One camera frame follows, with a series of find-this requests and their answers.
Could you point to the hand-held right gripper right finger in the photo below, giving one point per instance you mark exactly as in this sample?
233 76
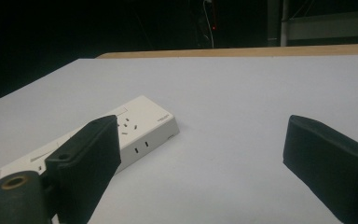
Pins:
332 165

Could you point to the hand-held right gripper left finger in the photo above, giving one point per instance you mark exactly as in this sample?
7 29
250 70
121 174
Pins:
85 161

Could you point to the white power strip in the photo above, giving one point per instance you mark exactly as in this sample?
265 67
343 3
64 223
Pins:
143 124

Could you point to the grey metal stand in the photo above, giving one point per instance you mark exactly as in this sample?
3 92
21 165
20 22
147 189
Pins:
278 22

